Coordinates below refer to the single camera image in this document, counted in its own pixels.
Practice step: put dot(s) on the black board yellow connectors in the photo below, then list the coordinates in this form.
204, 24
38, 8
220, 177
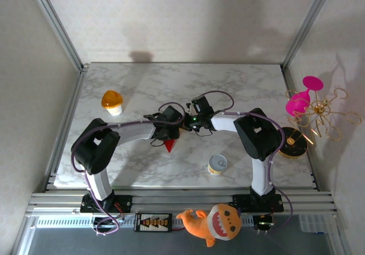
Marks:
153, 222

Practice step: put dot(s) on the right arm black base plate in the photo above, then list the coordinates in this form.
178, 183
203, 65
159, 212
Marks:
242, 202

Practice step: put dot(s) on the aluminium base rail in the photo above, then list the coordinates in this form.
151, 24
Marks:
182, 200

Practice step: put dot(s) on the small black electronics box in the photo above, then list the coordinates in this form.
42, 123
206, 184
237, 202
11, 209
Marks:
265, 222
104, 222

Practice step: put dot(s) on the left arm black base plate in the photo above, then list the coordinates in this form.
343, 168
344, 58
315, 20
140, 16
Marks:
125, 202

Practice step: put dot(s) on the white cup orange domed lid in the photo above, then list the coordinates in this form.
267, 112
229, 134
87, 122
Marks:
112, 99

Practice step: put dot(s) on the aluminium frame post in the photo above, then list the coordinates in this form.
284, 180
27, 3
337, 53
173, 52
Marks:
57, 24
308, 24

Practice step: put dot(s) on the orange shark plush toy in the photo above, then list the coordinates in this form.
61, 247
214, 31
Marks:
211, 223

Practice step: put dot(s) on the black gold round base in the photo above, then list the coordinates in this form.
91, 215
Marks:
296, 149

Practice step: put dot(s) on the red paper sheet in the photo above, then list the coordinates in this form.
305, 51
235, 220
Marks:
170, 146

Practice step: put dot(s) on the tin can with pull tab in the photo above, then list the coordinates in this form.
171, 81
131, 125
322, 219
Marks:
218, 163

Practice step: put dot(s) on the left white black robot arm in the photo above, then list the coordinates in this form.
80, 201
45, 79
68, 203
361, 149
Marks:
95, 148

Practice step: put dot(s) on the pink plastic wine glass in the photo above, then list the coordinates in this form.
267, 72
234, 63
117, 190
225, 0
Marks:
296, 105

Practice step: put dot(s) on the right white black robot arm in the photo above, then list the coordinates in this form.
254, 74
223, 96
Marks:
256, 136

